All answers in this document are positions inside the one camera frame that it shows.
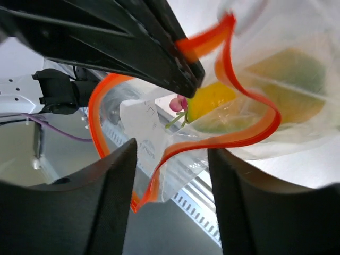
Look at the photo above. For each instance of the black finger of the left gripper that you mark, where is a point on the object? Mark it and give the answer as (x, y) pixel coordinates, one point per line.
(134, 38)

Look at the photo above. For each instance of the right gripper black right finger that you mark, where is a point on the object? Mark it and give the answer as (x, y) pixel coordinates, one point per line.
(261, 214)

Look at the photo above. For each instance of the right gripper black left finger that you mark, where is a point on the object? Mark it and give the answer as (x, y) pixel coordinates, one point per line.
(87, 213)

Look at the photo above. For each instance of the red toy grape bunch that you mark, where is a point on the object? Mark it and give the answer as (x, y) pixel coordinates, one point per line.
(179, 105)

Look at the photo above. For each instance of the clear red zip bag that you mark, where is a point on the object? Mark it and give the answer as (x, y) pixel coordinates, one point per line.
(271, 88)

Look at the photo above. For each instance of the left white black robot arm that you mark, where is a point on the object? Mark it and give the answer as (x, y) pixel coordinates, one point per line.
(46, 91)

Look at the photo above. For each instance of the white slotted cable duct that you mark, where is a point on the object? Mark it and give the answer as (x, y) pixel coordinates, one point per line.
(192, 199)

